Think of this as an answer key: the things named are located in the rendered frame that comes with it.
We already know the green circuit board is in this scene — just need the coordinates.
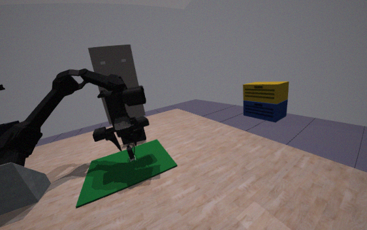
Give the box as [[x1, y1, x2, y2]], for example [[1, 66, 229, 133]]
[[76, 140, 177, 208]]

